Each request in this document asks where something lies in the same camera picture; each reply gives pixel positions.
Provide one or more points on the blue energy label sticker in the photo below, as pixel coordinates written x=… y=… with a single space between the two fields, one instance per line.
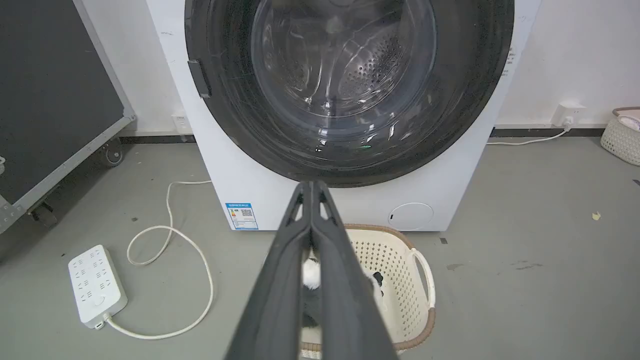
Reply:
x=242 y=216

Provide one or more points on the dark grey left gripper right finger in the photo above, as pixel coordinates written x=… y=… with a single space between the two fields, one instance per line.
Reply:
x=350 y=300

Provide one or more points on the white front-load washing machine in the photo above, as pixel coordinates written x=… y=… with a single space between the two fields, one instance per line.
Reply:
x=240 y=170

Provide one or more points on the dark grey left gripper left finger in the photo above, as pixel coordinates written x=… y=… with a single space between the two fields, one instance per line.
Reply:
x=280 y=300

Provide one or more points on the white power strip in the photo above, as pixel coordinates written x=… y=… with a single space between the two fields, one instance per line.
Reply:
x=96 y=285

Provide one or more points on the black wheeled flight case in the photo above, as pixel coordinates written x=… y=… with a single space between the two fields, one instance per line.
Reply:
x=45 y=100

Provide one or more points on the white wall socket plug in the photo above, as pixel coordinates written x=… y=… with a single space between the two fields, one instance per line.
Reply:
x=569 y=114

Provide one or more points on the round dark glass washer door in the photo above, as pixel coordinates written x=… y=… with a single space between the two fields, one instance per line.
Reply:
x=465 y=90

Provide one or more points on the black and white plush toy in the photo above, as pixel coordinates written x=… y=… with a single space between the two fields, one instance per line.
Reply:
x=311 y=275

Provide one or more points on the cream perforated laundry basket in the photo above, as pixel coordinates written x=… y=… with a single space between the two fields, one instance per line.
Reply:
x=400 y=280

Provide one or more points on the cream woven basket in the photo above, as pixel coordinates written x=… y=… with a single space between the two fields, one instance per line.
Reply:
x=621 y=136

